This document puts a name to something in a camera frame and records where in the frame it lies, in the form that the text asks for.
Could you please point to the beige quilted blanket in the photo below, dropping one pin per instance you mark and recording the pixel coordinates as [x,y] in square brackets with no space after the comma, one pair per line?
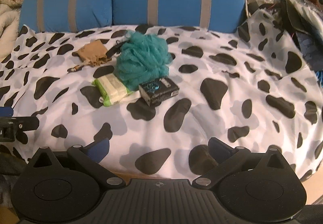
[10,7]

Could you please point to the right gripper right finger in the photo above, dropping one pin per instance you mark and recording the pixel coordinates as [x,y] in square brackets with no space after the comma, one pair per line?
[230,160]

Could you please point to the cow print blanket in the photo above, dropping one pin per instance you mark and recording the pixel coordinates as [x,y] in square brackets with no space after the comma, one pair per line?
[250,89]

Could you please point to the left blue striped cushion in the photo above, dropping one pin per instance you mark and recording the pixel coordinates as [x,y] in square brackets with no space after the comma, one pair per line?
[65,15]

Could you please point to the small black printed box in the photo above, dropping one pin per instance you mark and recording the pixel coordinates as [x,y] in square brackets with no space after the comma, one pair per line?
[158,90]

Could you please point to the teal mesh bath loofah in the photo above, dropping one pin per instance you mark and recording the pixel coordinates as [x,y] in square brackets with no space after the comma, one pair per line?
[143,57]

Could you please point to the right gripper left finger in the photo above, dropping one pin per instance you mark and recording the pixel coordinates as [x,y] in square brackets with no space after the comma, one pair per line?
[88,158]

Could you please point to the tan drawstring pouch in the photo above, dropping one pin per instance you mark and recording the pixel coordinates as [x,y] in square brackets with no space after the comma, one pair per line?
[92,54]

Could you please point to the green wet wipes pack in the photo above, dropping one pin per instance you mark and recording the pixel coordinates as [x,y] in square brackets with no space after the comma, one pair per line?
[111,89]

